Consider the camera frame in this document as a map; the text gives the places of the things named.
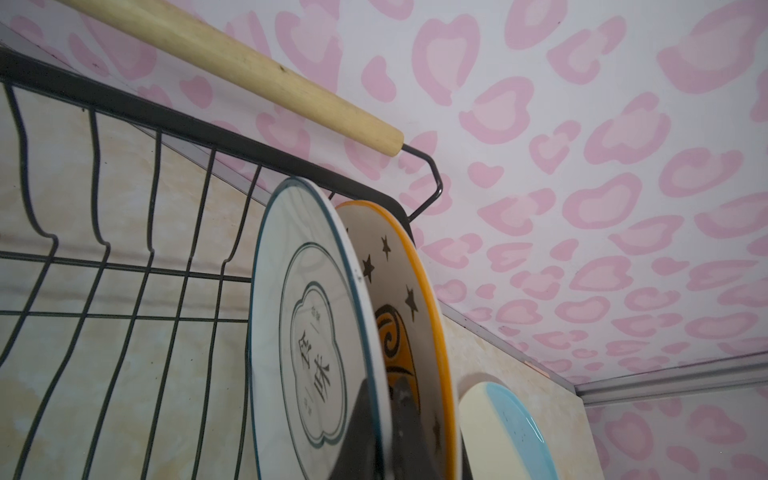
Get star patterned plate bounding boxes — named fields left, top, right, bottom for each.
left=337, top=200, right=462, bottom=479

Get aluminium frame strut right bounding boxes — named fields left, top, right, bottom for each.
left=575, top=352, right=767, bottom=406

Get white green-rimmed plate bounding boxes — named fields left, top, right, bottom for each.
left=248, top=177, right=394, bottom=479

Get cream blue plate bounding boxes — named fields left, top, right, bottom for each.
left=459, top=382, right=558, bottom=480

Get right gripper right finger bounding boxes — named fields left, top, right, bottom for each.
left=391, top=378, right=441, bottom=480

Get black wire dish rack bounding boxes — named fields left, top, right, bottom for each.
left=0, top=0, right=445, bottom=480

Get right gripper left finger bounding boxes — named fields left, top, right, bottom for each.
left=329, top=380, right=382, bottom=480

